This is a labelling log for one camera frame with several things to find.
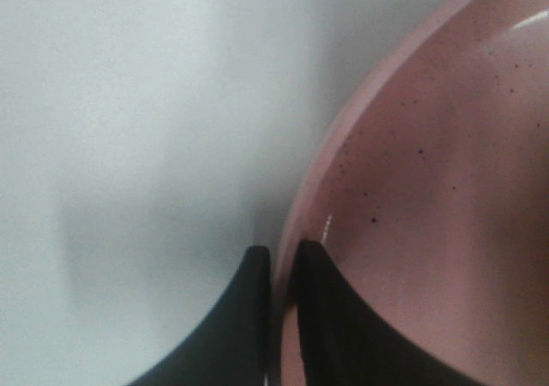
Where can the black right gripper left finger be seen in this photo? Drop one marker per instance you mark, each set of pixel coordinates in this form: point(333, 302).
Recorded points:
point(229, 346)

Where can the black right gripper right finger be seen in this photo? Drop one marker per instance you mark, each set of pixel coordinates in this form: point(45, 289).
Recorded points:
point(343, 341)

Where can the pink round plate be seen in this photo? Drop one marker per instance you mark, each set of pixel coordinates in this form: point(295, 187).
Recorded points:
point(430, 193)

